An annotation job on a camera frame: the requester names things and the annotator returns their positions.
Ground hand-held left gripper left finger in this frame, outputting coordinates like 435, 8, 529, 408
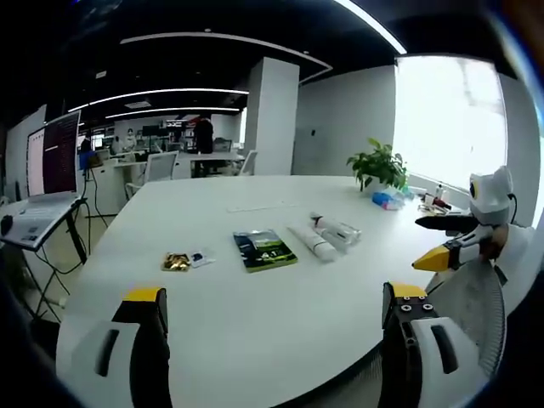
54, 287, 172, 408

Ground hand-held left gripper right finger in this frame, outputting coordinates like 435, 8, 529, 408
377, 280, 490, 408

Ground clear skincare bottle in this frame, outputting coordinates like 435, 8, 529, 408
320, 218, 363, 252

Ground dark-capped white skincare tube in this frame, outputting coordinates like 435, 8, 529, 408
309, 211, 341, 233

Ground person's right hand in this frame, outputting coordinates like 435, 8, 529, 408
479, 224, 510, 261

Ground small clutter items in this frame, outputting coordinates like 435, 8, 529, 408
417, 181, 452, 218

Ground grey mesh office chair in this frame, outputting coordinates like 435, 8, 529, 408
424, 254, 507, 380

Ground blue tissue pack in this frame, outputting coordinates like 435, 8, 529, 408
371, 190, 405, 212

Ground bright window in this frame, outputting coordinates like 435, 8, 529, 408
393, 54, 509, 191

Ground green potted plant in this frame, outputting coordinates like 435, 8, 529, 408
345, 137, 410, 195

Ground gold foil packet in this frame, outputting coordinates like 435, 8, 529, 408
161, 251, 191, 273

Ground small clear packet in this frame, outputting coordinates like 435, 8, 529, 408
189, 248, 217, 269

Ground black laptop stand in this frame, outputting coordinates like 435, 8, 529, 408
25, 197, 90, 318

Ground green printed packet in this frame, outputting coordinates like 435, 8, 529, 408
232, 229, 299, 274

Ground white office chair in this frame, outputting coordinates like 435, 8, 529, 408
125, 150, 180, 201
239, 149, 259, 177

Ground open laptop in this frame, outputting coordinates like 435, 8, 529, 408
0, 109, 82, 250

